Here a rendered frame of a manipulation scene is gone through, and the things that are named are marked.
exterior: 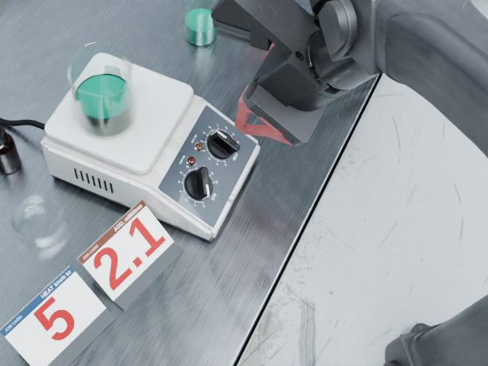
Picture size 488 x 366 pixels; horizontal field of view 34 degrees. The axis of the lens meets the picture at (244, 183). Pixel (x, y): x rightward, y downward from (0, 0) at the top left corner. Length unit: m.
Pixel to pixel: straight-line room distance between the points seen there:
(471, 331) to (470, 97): 0.17
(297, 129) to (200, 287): 0.21
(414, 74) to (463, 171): 0.42
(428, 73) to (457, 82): 0.03
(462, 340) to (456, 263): 0.31
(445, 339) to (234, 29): 0.30
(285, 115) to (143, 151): 0.17
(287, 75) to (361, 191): 0.26
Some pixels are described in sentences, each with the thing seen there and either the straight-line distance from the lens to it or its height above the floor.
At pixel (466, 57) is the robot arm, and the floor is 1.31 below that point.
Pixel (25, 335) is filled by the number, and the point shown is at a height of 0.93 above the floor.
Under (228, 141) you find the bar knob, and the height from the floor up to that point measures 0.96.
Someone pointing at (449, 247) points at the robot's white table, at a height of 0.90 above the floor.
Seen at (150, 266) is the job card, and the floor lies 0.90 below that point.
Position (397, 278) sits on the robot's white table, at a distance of 0.86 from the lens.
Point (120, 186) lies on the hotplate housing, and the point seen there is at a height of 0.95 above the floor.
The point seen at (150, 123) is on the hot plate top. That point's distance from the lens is 0.82.
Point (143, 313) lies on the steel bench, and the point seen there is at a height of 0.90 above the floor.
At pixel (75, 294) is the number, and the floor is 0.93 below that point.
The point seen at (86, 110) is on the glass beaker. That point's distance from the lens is 0.78.
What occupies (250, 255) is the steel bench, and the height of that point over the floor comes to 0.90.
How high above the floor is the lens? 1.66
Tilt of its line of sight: 59 degrees down
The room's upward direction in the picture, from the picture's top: 6 degrees clockwise
